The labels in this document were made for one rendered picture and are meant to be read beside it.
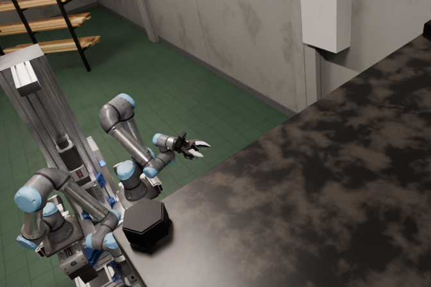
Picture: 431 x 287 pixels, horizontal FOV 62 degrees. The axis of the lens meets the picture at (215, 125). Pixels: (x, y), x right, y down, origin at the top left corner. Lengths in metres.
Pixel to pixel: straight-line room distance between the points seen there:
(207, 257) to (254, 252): 0.09
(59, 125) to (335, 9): 2.23
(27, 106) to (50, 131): 0.19
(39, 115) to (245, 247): 1.61
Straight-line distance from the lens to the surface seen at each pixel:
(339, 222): 0.76
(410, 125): 1.01
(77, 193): 1.94
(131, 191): 2.31
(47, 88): 2.09
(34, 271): 3.88
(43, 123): 2.16
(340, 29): 3.23
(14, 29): 7.94
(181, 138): 1.85
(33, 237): 2.17
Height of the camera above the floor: 2.60
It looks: 34 degrees down
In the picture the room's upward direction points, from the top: 13 degrees counter-clockwise
